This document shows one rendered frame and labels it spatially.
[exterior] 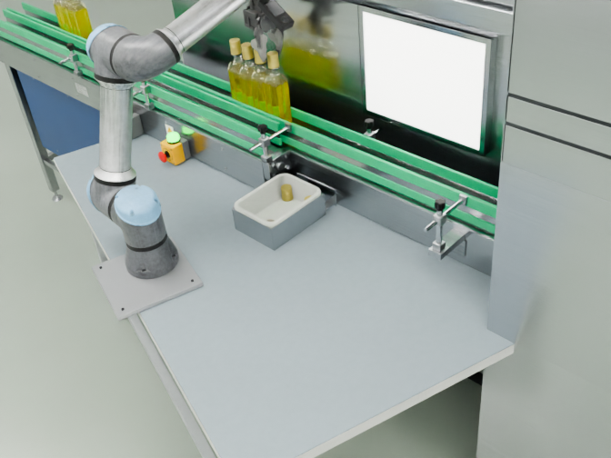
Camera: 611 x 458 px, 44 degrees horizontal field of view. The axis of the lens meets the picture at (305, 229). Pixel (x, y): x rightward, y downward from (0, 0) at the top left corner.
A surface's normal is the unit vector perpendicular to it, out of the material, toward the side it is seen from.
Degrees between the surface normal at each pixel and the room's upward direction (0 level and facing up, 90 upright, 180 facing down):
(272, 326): 0
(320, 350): 0
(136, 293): 1
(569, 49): 90
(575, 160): 90
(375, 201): 90
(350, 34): 90
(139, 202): 9
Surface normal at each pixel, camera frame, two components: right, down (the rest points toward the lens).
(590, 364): -0.69, 0.49
